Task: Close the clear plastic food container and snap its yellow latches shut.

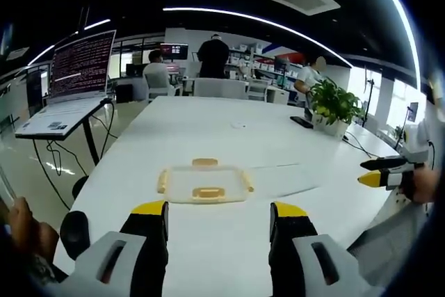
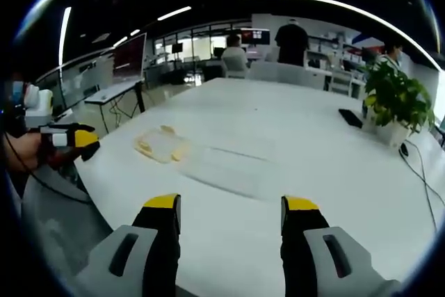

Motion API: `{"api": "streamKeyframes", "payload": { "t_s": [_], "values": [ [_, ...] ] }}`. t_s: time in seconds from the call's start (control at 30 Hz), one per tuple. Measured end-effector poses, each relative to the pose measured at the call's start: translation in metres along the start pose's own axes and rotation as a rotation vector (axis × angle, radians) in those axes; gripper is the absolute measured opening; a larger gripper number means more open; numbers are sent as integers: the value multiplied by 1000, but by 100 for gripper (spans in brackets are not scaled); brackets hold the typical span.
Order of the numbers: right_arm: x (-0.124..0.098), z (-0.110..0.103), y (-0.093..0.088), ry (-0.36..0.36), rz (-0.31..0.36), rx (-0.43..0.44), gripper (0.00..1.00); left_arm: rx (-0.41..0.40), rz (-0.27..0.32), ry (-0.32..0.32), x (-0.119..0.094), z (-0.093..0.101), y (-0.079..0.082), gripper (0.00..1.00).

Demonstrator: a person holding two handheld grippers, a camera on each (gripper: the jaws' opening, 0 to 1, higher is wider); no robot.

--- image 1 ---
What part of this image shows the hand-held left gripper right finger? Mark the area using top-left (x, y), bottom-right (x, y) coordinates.
top-left (269, 201), bottom-right (382, 297)

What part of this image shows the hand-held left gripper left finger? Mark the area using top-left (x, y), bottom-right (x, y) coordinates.
top-left (65, 200), bottom-right (170, 297)

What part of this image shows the clear lid with plastic buckles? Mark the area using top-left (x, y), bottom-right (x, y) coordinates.
top-left (156, 158), bottom-right (255, 205)

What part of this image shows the person's right hand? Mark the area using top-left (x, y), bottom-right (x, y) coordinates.
top-left (403, 164), bottom-right (439, 204)

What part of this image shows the black rounded armrest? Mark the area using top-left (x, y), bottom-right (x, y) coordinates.
top-left (59, 210), bottom-right (92, 262)

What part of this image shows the grey mesh chair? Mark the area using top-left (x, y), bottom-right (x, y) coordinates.
top-left (346, 202), bottom-right (434, 288)

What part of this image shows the black tripod stand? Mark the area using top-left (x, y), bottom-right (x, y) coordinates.
top-left (363, 65), bottom-right (378, 127)

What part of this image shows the green plant in white pot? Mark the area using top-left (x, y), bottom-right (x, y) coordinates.
top-left (307, 77), bottom-right (366, 138)

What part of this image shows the black phone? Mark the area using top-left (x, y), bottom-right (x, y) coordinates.
top-left (289, 115), bottom-right (314, 129)

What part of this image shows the black laptop stand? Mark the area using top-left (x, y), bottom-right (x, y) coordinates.
top-left (33, 97), bottom-right (115, 201)

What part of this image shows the white chair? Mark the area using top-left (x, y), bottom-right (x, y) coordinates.
top-left (247, 79), bottom-right (271, 102)
top-left (143, 72), bottom-right (183, 100)
top-left (192, 77), bottom-right (248, 100)

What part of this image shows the shelf of white boxes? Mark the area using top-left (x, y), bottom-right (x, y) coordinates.
top-left (226, 42), bottom-right (304, 84)

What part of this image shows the open white laptop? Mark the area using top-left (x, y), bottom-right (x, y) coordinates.
top-left (15, 29), bottom-right (118, 142)

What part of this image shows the ceiling light strip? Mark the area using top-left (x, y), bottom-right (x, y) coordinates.
top-left (163, 6), bottom-right (353, 67)

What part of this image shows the red screen monitor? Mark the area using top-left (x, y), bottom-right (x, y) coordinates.
top-left (160, 42), bottom-right (189, 61)

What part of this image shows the thin dark table cable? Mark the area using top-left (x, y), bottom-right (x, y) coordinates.
top-left (341, 133), bottom-right (373, 159)

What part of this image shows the black cable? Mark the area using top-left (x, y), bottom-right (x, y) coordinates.
top-left (33, 102), bottom-right (119, 211)

